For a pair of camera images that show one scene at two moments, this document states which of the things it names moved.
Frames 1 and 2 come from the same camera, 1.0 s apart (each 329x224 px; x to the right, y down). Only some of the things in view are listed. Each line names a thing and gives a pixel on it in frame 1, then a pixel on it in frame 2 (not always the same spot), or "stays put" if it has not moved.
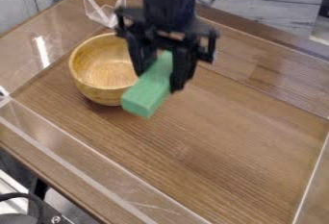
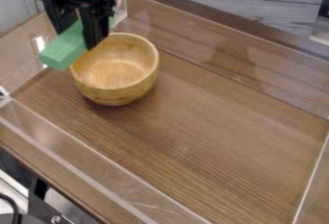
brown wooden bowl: (103, 67) stays put
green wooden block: (147, 92) to (68, 44)
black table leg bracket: (51, 215) stays put
